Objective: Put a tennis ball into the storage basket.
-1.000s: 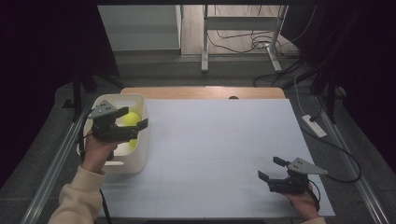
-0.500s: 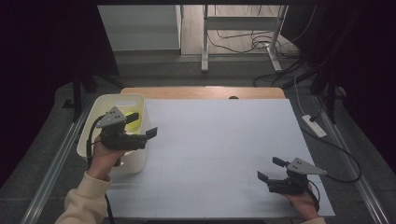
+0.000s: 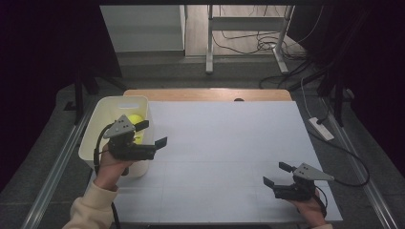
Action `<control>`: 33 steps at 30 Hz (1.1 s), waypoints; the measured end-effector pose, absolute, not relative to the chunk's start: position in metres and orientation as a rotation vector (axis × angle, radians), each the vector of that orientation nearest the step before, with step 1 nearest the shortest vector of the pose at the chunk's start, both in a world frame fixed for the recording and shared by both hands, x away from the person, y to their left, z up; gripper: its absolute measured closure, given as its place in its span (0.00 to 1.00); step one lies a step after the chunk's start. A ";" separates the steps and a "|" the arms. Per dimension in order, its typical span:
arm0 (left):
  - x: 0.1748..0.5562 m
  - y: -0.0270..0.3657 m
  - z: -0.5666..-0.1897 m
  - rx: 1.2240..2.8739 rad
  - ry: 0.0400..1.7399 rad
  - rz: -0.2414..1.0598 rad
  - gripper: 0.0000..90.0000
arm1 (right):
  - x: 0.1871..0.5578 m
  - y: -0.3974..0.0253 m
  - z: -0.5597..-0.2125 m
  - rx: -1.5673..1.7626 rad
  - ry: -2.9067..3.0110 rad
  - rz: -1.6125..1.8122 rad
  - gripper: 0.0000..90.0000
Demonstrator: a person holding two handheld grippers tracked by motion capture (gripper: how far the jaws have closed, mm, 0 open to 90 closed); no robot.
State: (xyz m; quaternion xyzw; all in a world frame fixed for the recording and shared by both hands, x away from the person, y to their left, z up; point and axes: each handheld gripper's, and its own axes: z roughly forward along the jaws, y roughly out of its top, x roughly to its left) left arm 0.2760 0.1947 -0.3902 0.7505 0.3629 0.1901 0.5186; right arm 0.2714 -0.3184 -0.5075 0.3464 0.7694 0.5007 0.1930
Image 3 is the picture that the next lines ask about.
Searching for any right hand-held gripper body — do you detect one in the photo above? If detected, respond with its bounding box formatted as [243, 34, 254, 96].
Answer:
[272, 162, 335, 202]

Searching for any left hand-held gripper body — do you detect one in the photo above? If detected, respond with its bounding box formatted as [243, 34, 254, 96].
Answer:
[102, 114, 158, 161]

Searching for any white plastic bin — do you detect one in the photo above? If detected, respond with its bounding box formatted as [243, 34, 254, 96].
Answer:
[77, 94, 155, 178]

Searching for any person's right hand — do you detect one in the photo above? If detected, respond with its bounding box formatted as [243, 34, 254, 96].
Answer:
[289, 188, 329, 227]

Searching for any person's left hand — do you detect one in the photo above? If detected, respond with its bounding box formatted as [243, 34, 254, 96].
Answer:
[93, 142, 135, 193]

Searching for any white power strip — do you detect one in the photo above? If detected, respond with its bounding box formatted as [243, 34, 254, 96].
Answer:
[308, 116, 335, 142]

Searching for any white table cover sheet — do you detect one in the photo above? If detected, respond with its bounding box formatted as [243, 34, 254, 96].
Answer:
[74, 100, 344, 225]

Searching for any black metal stand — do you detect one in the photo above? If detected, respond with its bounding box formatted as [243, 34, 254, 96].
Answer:
[318, 70, 354, 128]
[63, 68, 128, 125]

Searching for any white cabinet panel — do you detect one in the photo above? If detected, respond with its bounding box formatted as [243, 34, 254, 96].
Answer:
[99, 4, 187, 53]

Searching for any dark curtain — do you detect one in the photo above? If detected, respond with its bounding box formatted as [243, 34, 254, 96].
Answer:
[286, 0, 405, 179]

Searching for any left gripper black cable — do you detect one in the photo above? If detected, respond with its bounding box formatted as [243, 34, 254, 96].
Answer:
[93, 124, 121, 229]

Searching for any grey metal floor rail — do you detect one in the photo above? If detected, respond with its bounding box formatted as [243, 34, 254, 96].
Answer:
[321, 98, 399, 229]
[20, 104, 96, 229]

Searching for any tangle of black floor cables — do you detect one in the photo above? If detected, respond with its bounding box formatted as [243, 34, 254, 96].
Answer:
[211, 6, 323, 90]

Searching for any white desk frame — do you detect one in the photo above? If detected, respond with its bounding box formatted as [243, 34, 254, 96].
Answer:
[204, 4, 295, 75]

